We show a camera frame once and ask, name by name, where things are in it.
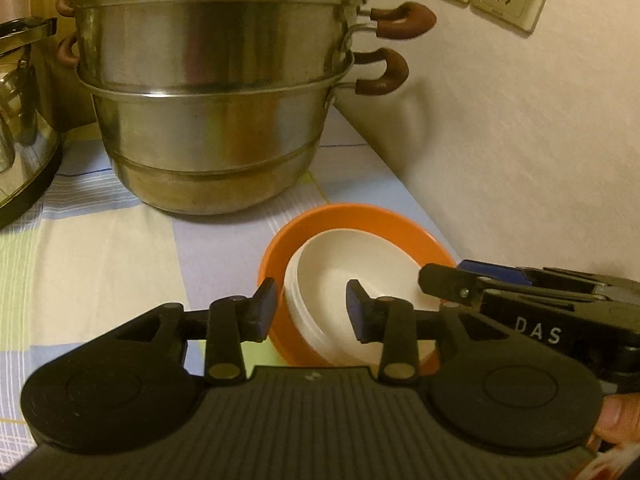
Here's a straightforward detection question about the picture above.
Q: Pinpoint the person's right hand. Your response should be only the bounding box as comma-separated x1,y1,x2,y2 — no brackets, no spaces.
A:
595,392,640,447

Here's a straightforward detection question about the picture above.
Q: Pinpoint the stainless steel kettle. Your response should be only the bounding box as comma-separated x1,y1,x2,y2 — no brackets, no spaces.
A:
0,17,66,231

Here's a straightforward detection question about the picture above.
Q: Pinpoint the stainless steel steamer pot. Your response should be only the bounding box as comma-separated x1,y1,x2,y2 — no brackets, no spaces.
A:
56,0,437,216

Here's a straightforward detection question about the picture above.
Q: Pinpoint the orange plastic bowl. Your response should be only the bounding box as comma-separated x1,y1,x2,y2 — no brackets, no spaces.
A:
257,203,458,376

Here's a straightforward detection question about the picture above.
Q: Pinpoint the pastel checked tablecloth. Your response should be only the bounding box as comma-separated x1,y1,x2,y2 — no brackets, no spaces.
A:
0,110,466,456

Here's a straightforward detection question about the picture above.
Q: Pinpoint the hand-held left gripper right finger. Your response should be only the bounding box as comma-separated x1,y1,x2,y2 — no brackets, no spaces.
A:
346,280,506,386

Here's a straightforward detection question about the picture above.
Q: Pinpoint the white plastic bowl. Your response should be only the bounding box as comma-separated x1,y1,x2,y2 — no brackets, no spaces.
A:
282,229,441,367

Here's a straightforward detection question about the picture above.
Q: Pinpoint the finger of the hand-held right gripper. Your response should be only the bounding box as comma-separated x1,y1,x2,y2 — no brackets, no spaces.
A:
457,259,640,291
417,262,640,307

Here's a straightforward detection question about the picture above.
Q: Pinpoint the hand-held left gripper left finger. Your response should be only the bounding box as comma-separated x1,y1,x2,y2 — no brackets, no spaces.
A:
115,277,278,386

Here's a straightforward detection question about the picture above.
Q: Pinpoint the red white printed cloth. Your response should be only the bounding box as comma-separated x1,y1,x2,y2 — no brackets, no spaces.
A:
575,440,640,480

